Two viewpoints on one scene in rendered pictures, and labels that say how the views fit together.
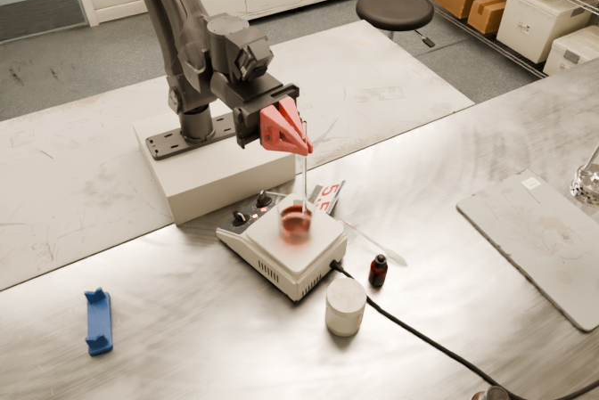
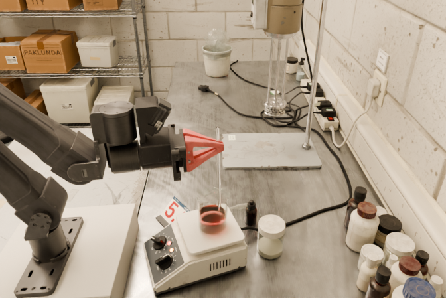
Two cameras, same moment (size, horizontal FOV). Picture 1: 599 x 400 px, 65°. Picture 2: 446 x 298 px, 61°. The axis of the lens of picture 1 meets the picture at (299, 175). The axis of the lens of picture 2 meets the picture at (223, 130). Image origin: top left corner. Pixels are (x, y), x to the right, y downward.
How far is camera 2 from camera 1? 56 cm
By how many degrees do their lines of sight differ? 51
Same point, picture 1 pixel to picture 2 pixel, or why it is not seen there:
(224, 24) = (113, 108)
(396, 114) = not seen: hidden behind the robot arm
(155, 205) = not seen: outside the picture
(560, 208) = (253, 137)
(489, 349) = (316, 200)
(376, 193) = (188, 194)
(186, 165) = (82, 271)
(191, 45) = (74, 148)
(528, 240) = (264, 156)
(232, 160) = (107, 240)
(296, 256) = (231, 233)
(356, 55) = not seen: hidden behind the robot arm
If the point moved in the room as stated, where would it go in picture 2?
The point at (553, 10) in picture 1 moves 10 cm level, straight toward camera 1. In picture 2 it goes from (79, 86) to (83, 91)
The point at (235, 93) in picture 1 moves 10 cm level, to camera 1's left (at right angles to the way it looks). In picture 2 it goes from (157, 145) to (118, 176)
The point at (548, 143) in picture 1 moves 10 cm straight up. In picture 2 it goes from (210, 121) to (210, 96)
